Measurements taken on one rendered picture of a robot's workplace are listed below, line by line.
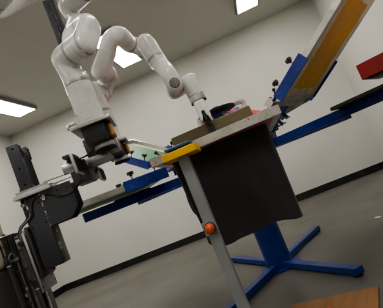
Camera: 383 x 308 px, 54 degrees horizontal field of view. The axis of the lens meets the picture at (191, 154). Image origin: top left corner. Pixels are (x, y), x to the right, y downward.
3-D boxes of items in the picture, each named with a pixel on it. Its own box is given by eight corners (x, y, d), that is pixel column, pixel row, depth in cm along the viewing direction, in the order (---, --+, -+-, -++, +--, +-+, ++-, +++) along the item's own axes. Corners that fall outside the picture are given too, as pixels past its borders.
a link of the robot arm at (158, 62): (148, 66, 176) (171, 102, 174) (145, 54, 164) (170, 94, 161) (163, 57, 177) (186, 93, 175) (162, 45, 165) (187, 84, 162)
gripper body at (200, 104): (192, 105, 176) (202, 126, 174) (188, 101, 166) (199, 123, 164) (206, 98, 175) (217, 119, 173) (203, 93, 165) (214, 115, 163)
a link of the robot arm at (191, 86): (163, 82, 167) (164, 88, 177) (173, 102, 166) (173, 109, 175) (193, 69, 169) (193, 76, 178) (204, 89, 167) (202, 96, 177)
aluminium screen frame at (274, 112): (281, 112, 151) (278, 104, 151) (151, 167, 159) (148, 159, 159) (272, 131, 228) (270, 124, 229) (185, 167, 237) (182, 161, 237)
